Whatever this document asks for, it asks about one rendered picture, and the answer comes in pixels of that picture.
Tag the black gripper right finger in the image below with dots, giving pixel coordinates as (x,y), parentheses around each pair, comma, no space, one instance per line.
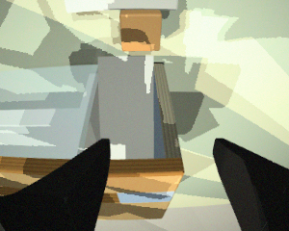
(257,189)

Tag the brown block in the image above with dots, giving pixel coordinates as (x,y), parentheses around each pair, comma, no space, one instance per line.
(140,29)

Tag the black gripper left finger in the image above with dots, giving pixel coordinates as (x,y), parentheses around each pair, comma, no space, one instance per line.
(68,199)

